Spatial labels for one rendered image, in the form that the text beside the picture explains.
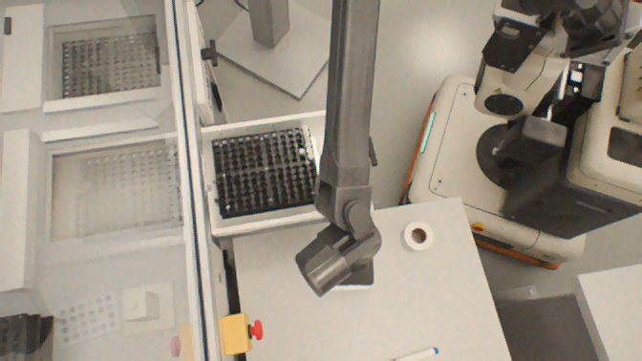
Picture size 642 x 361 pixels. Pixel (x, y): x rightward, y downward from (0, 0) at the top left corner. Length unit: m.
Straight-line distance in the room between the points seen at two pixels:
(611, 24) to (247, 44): 1.64
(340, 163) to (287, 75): 1.55
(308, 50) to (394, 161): 0.68
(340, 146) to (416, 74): 1.67
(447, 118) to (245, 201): 1.07
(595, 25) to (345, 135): 0.50
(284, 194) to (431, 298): 0.42
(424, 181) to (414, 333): 0.75
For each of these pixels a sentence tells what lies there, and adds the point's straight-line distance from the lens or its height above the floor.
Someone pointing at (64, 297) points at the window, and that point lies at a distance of 0.38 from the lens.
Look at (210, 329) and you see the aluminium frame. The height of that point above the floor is 0.99.
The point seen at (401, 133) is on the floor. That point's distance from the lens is 2.06.
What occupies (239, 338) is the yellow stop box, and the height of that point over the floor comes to 0.91.
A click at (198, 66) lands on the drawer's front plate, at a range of 1.09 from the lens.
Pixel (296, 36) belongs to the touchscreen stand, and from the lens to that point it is 2.24.
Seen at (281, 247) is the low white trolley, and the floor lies 0.76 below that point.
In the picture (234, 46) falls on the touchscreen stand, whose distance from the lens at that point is 2.23.
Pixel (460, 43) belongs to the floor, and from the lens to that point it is 2.40.
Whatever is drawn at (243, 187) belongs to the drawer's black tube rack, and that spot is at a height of 0.90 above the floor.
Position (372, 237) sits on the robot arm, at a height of 1.18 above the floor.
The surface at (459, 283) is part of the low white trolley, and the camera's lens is 1.12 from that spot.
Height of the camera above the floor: 1.81
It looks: 70 degrees down
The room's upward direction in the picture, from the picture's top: 6 degrees clockwise
